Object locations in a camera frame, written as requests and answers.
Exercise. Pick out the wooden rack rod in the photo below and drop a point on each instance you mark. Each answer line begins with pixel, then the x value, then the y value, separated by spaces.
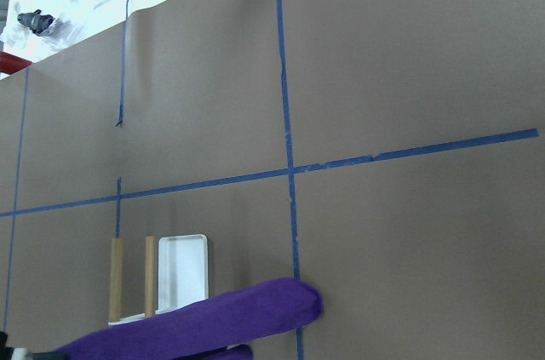
pixel 151 267
pixel 116 279

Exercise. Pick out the white rack support bracket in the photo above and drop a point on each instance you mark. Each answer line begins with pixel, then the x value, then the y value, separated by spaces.
pixel 129 319

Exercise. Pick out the left wooden rack rod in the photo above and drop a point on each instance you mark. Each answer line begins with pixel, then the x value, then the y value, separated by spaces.
pixel 151 267

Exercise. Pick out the purple towel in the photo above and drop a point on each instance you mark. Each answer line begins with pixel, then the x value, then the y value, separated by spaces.
pixel 273 307

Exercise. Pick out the right wooden rack rod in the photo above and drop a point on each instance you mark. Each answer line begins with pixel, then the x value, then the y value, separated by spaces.
pixel 116 279

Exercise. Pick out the white rack base tray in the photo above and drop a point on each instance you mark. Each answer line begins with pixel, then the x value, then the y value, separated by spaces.
pixel 183 271

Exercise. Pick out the crumpled clear plastic bag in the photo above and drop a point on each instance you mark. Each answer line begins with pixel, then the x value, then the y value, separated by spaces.
pixel 39 33

